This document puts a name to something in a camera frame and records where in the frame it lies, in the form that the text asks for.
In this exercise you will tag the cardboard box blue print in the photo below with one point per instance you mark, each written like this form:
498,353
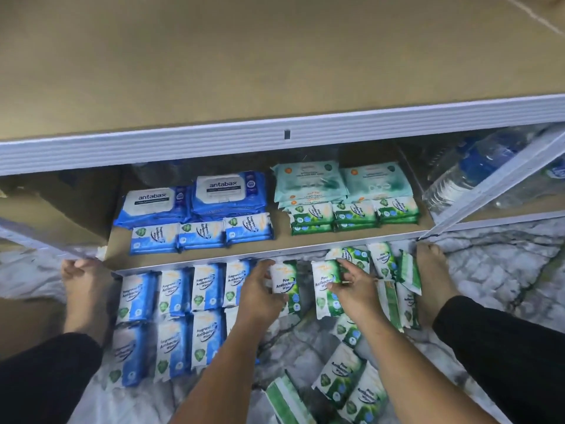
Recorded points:
53,203

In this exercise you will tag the person's right forearm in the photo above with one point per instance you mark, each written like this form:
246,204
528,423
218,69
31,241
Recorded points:
424,375

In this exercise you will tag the person's foot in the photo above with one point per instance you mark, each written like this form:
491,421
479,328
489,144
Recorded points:
88,296
435,282

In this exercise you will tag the person's left foot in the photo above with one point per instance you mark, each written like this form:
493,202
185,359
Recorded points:
88,296

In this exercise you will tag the person's left forearm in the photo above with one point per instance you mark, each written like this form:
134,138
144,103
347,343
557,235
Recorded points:
221,380

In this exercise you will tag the person's right hand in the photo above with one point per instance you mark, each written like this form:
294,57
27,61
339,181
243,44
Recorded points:
358,291

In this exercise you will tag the grey metal shelf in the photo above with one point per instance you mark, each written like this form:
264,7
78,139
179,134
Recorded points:
265,137

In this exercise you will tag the group of blue wipe packets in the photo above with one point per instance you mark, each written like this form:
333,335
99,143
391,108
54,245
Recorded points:
137,296

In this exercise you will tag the person's left hand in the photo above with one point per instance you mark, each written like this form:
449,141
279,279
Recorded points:
260,300

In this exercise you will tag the person's right foot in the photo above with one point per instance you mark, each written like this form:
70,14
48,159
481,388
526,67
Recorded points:
435,282

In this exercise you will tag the water bottles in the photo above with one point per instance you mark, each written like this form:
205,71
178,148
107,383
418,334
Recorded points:
485,163

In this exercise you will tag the pile of wipes packets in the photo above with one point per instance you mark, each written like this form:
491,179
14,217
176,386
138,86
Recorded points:
340,375

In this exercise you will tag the person's right leg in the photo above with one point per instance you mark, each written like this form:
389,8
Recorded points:
508,357

